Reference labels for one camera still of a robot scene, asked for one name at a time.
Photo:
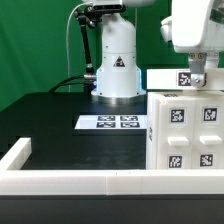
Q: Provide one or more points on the white U-shaped workspace frame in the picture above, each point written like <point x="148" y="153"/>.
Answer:
<point x="14" y="180"/>

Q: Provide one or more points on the white cabinet door panel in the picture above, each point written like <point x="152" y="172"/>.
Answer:
<point x="208" y="148"/>
<point x="178" y="134"/>

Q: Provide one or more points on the white cabinet top block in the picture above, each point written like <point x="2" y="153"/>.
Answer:
<point x="180" y="79"/>

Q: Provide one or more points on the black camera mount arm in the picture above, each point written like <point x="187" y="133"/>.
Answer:
<point x="86" y="21"/>

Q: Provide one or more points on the black camera bar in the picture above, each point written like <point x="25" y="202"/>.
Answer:
<point x="117" y="8"/>

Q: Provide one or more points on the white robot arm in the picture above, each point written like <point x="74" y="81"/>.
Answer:
<point x="118" y="79"/>

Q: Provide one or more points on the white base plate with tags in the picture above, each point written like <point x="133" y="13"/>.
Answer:
<point x="111" y="122"/>

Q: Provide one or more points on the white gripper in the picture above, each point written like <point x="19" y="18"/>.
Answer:
<point x="196" y="26"/>

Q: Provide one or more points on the white cabinet body box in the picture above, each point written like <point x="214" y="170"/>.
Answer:
<point x="157" y="122"/>

